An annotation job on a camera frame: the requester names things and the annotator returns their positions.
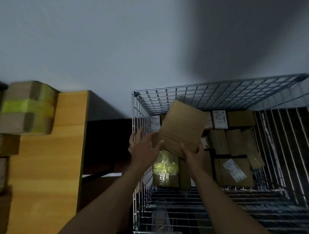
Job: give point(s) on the light wooden table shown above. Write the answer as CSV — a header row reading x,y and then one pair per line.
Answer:
x,y
48,168

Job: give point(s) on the pile of cardboard parcels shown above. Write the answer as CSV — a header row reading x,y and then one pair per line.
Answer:
x,y
231,149

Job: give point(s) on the yellow-green taped carton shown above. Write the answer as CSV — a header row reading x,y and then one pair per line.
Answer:
x,y
29,108

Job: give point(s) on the person's left hand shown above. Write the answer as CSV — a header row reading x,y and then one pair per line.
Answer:
x,y
142,154

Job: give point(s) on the plain brown cardboard box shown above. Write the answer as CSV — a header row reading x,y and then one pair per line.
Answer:
x,y
182,127

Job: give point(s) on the person's right thumb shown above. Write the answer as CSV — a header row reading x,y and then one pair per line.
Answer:
x,y
185,150

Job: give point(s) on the person's right forearm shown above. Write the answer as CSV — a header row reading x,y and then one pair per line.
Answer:
x,y
224,205

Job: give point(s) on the small brown carton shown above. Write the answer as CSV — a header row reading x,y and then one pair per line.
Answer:
x,y
9,144

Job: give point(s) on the person's right hand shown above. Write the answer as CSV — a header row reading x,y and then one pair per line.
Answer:
x,y
195,164

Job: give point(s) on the person's left forearm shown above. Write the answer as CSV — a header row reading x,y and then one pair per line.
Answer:
x,y
108,202

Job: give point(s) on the person's left thumb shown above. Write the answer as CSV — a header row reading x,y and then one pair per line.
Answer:
x,y
159,145

